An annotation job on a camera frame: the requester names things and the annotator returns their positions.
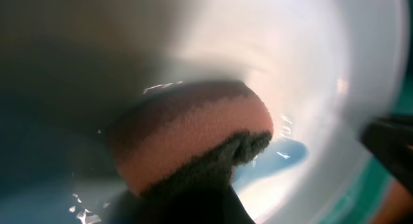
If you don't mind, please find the teal plastic tray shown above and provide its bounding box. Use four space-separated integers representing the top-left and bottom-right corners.
309 0 411 223

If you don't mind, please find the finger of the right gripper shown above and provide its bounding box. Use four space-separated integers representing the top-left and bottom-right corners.
360 116 412 192

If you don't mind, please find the green and orange sponge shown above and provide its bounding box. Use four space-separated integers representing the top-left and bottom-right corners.
107 81 274 201

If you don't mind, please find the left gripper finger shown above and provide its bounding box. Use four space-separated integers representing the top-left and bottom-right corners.
106 187 254 224

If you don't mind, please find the light blue plate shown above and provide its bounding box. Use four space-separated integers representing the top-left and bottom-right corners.
0 0 410 224

